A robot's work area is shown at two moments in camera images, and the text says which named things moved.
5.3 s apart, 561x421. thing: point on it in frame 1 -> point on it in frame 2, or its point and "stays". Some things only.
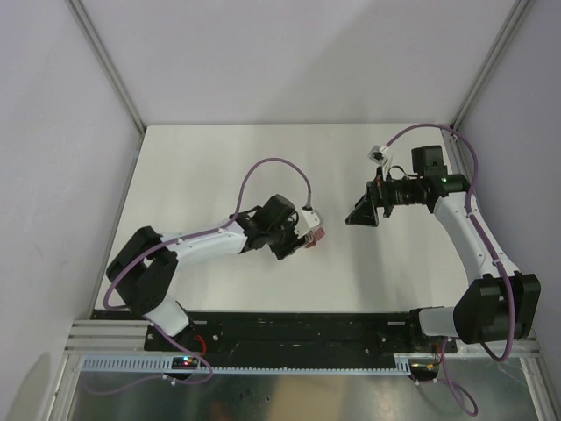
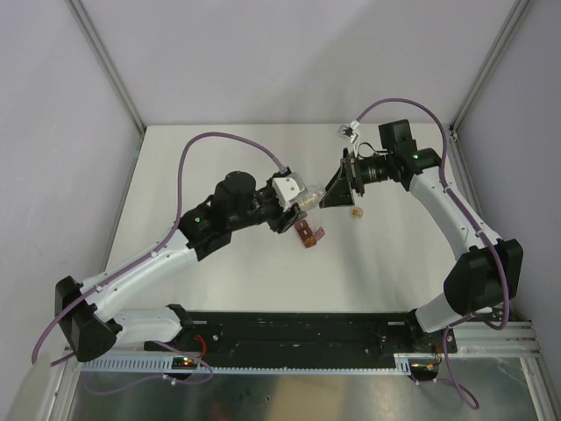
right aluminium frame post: [514, 24] stays
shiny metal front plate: [465, 389] stays
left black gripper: [291, 245] -> [284, 220]
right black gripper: [365, 214] -> [347, 178]
